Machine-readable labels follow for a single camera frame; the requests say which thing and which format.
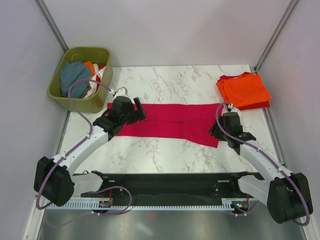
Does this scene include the folded red t shirt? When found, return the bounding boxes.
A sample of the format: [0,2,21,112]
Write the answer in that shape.
[219,71,272,112]

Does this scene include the magenta t shirt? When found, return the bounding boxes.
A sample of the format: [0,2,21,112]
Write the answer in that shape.
[117,103,222,148]

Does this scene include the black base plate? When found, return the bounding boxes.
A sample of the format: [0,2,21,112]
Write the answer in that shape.
[81,173,247,207]

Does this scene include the folded orange t shirt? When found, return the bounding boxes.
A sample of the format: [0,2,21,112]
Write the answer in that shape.
[215,73,272,109]

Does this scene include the aluminium frame post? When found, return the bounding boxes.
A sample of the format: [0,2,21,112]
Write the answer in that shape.
[34,0,69,53]
[250,0,300,74]

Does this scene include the right aluminium frame post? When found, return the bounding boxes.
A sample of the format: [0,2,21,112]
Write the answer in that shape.
[250,0,300,74]

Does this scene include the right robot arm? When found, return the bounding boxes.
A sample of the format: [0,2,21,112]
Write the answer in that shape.
[209,112,313,227]

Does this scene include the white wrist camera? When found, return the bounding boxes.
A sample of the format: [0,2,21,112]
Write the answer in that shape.
[226,103,241,115]
[113,87,129,98]

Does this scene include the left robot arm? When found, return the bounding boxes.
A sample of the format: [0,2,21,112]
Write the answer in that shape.
[33,96,147,207]

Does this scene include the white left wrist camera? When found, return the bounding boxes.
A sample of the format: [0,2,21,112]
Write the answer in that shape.
[113,87,129,98]

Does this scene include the left aluminium frame post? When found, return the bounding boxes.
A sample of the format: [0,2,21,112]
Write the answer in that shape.
[34,0,69,53]

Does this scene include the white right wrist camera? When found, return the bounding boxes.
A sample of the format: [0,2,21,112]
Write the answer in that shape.
[226,103,241,115]

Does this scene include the olive green plastic bin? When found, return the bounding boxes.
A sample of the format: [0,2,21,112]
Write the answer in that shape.
[47,46,113,113]

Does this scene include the white slotted cable duct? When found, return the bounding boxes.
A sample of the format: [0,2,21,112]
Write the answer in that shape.
[47,198,243,211]

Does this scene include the grey blue t shirt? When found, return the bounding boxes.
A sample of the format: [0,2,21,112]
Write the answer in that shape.
[60,61,93,99]

